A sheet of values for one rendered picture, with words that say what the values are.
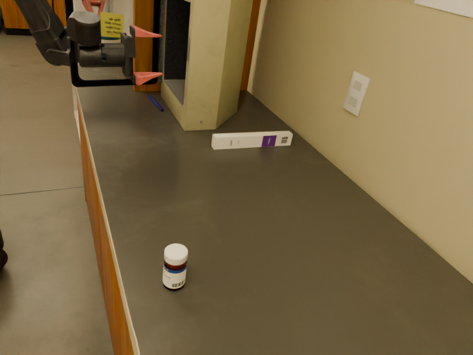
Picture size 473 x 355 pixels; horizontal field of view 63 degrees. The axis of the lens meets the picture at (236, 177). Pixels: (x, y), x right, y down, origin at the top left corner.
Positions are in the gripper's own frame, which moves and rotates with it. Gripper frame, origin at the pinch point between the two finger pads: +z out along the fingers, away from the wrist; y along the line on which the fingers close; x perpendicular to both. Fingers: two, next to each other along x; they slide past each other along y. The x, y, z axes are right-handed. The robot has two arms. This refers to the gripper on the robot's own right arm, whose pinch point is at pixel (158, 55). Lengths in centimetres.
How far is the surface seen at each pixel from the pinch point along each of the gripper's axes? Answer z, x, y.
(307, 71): 54, 10, -7
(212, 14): 17.5, 7.8, 9.9
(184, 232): -3.6, -38.1, -30.1
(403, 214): 54, -44, -32
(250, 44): 49, 47, -5
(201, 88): 15.6, 9.7, -11.9
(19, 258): -54, 75, -113
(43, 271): -43, 63, -115
